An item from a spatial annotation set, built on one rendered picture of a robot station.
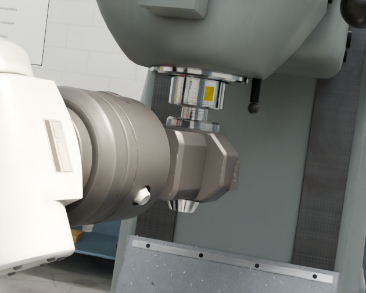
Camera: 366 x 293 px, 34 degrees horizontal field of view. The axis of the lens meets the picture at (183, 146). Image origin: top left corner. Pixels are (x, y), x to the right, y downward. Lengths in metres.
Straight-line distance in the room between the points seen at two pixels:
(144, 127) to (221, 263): 0.54
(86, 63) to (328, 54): 4.57
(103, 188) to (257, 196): 0.56
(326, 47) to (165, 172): 0.27
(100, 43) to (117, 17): 4.64
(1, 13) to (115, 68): 1.16
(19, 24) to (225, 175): 5.03
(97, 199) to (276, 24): 0.19
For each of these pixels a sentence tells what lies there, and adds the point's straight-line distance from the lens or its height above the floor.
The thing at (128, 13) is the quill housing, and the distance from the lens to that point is 0.46.
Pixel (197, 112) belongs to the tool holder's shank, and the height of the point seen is 1.28.
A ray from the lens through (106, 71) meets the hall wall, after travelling 5.06.
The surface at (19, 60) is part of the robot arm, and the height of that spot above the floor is 1.29.
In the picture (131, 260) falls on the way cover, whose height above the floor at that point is 1.04.
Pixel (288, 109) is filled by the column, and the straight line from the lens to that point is 0.89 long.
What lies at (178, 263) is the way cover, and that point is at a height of 1.05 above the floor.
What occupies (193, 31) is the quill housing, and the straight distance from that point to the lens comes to 0.44.
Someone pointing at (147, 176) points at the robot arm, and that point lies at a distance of 0.39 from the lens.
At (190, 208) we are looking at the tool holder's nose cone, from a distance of 0.52.
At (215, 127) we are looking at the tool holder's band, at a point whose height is 1.26.
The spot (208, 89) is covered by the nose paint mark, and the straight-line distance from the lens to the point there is 0.50.
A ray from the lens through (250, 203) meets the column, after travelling 0.90.
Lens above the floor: 1.27
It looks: 3 degrees down
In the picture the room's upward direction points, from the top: 7 degrees clockwise
